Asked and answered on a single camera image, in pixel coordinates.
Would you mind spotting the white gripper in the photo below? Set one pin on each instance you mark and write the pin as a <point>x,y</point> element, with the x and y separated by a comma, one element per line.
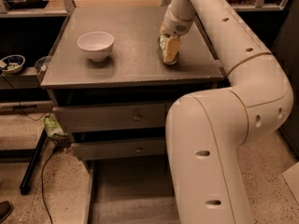
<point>173,24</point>

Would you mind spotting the green soda can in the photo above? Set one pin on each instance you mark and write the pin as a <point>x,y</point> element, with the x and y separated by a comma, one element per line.
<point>161,46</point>

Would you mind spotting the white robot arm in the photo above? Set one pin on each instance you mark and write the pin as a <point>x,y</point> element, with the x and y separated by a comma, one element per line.
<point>205,128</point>

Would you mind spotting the top grey drawer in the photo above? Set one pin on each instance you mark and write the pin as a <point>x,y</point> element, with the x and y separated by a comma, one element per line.
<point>94,118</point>

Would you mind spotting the grey drawer cabinet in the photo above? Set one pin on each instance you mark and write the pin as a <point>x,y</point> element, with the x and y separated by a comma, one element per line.
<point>132,73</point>

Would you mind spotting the middle grey drawer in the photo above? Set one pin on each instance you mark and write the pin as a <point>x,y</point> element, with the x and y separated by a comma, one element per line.
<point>103,150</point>

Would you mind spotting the bottom grey open drawer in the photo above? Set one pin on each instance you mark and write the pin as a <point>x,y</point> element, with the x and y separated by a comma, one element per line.
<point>133,191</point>

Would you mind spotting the white ceramic bowl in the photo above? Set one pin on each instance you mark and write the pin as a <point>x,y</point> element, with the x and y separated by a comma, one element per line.
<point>96,46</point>

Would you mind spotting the clear plastic cup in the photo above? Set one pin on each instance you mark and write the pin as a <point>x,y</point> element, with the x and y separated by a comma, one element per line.
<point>42,64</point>

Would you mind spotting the green snack bag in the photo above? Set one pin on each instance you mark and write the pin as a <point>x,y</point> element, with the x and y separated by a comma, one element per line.
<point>53,129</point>

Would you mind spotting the white floor board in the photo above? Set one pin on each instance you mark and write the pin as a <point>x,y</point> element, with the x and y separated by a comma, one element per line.
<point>291,177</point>

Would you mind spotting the black metal floor bar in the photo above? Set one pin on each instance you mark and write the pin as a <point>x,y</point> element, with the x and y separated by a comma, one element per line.
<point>25,184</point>

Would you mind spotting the dark shoe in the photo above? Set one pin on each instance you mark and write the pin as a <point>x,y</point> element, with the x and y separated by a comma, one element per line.
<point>6,208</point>

